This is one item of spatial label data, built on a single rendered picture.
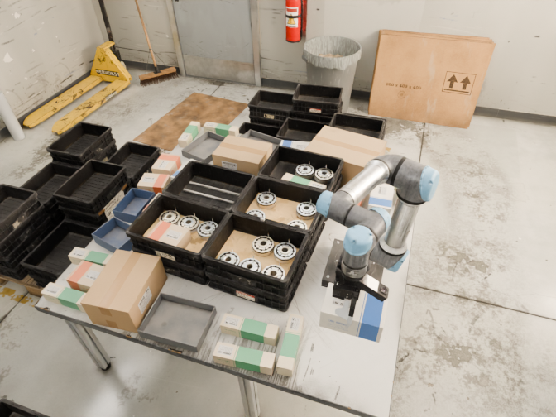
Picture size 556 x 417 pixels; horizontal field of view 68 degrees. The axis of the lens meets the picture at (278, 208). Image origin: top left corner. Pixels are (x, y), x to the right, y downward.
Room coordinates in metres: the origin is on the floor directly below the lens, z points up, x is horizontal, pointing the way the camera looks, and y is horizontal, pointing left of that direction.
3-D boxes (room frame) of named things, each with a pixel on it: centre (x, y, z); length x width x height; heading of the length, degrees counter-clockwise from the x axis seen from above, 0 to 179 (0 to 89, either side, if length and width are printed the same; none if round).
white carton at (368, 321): (0.75, -0.24, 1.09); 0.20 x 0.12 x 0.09; 70
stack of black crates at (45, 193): (2.26, 1.61, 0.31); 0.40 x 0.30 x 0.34; 160
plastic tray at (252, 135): (2.28, 0.12, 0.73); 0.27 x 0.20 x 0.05; 58
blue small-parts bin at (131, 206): (1.70, 0.80, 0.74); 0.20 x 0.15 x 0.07; 161
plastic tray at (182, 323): (0.96, 0.44, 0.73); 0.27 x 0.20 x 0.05; 72
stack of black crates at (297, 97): (3.21, -0.37, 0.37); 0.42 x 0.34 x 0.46; 70
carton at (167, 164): (2.06, 0.69, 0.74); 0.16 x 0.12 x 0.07; 166
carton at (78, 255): (1.32, 0.91, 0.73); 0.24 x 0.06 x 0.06; 74
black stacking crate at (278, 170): (1.76, -0.13, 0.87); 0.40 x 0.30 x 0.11; 67
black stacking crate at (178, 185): (1.64, 0.35, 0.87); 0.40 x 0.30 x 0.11; 67
